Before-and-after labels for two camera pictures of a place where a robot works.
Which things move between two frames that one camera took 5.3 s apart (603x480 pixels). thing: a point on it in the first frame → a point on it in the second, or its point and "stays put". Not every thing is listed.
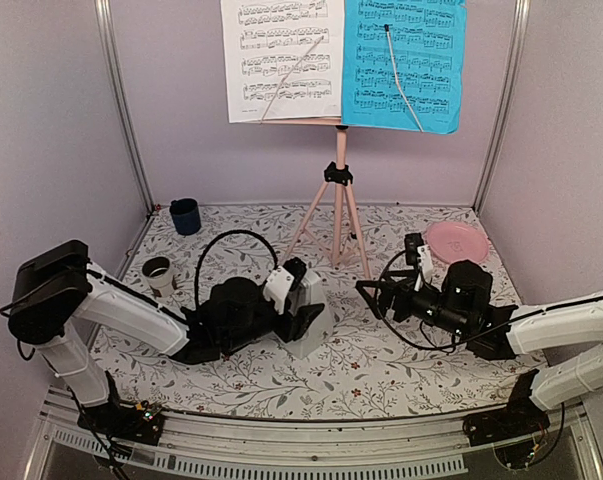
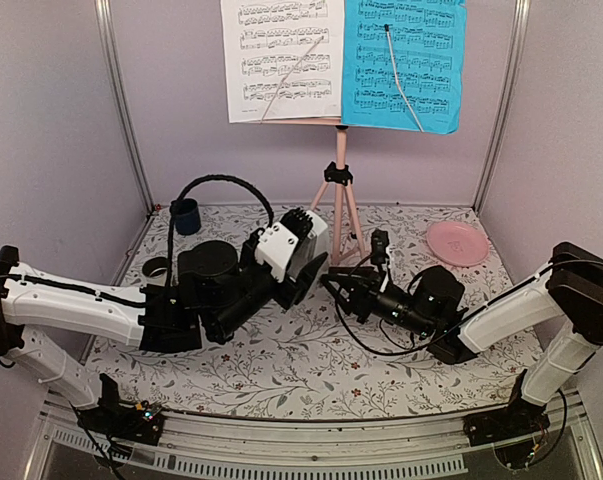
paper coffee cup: (157, 271) stays put
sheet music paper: (283, 58) stays put
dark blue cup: (185, 215) stays put
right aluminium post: (520, 32) stays put
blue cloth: (427, 39) stays put
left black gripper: (296, 326) → (296, 290)
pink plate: (455, 241) stays put
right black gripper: (402, 288) → (363, 290)
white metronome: (318, 337) → (310, 250)
